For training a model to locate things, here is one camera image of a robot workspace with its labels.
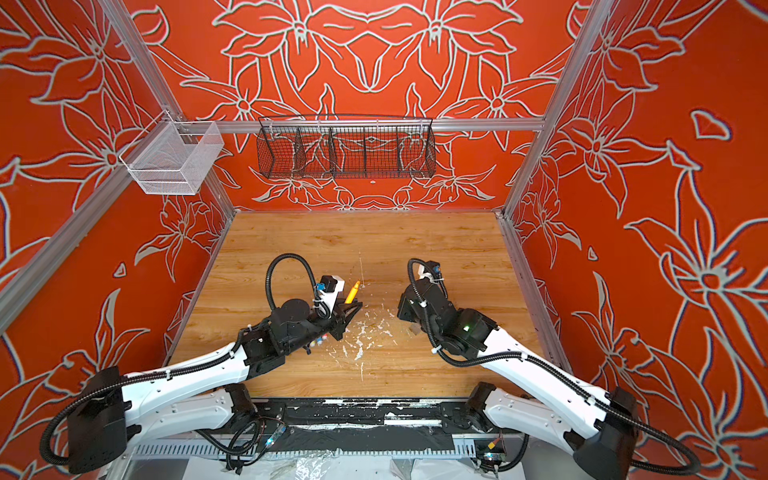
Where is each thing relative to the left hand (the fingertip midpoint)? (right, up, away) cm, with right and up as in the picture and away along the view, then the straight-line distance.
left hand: (360, 301), depth 72 cm
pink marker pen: (-8, -6, -7) cm, 12 cm away
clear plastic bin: (-61, +41, +20) cm, 76 cm away
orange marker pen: (-2, +3, -3) cm, 4 cm away
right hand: (+9, +1, +2) cm, 9 cm away
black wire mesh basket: (-7, +47, +27) cm, 55 cm away
